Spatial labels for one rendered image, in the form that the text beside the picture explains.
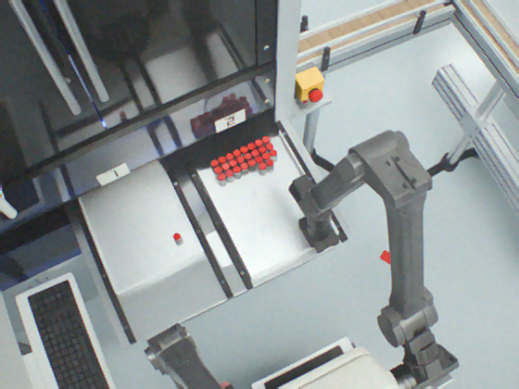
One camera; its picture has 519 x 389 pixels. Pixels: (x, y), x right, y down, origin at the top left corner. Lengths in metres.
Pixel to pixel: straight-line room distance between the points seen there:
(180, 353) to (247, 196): 0.72
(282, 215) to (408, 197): 0.73
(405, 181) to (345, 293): 1.57
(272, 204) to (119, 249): 0.44
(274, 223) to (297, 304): 0.89
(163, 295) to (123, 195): 0.31
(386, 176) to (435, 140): 1.89
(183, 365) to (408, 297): 0.42
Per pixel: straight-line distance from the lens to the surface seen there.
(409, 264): 0.99
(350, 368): 1.03
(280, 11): 1.23
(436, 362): 1.17
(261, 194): 1.58
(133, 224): 1.59
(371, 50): 1.85
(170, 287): 1.52
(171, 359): 0.95
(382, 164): 0.88
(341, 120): 2.70
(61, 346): 1.63
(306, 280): 2.41
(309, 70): 1.59
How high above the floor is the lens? 2.35
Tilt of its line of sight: 69 degrees down
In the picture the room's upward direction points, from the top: 1 degrees counter-clockwise
